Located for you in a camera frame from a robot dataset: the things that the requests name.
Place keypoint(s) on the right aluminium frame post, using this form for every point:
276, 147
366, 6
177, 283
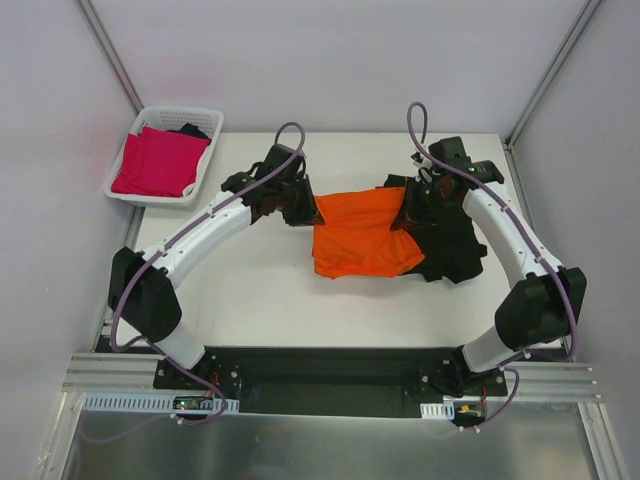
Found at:
566, 48

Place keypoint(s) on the left aluminium frame post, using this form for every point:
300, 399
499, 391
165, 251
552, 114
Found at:
92, 18

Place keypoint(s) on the white cable duct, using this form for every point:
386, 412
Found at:
158, 403
437, 411

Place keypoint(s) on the dark navy t shirt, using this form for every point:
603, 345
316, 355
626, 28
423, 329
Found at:
193, 131

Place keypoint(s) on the right white cable duct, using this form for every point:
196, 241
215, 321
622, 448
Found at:
437, 411

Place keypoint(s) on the orange t shirt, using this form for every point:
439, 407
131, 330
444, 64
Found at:
356, 238

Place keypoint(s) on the aluminium frame post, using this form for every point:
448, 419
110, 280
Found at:
566, 48
92, 18

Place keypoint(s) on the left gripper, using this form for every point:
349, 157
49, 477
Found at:
302, 203

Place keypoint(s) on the black t shirt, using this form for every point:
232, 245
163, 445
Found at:
451, 251

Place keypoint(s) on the pink t shirt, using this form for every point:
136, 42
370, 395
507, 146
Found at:
159, 163

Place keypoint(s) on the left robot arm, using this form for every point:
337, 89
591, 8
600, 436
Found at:
143, 284

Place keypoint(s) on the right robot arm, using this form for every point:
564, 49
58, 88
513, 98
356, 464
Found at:
545, 297

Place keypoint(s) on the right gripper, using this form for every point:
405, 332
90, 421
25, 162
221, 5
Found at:
412, 206

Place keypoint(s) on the left white cable duct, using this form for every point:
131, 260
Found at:
158, 403

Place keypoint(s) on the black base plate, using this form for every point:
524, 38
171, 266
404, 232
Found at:
350, 382

